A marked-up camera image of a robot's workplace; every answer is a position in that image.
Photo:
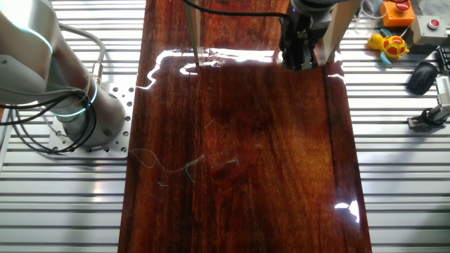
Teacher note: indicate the yellow turtle toy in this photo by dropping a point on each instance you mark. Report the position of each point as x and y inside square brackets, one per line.
[393, 47]

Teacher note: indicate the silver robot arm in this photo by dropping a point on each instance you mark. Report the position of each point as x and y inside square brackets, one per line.
[35, 52]

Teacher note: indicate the grey box with red button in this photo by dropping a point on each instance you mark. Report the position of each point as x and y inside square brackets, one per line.
[430, 31]

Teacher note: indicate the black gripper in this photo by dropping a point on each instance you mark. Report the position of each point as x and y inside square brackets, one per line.
[299, 35]

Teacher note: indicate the black keyboard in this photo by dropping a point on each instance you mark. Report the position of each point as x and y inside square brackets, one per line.
[444, 59]

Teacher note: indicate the orange emergency stop box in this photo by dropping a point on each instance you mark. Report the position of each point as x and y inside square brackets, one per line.
[399, 17]

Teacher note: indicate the silver ribbed camera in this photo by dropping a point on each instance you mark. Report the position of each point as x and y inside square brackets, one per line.
[443, 89]

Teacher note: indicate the black computer mouse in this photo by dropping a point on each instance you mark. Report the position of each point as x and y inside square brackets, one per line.
[422, 78]

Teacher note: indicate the dark red wooden board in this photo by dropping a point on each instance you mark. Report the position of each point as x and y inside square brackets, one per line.
[228, 158]

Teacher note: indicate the silver robot mounting plate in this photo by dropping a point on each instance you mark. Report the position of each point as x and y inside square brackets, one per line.
[121, 140]

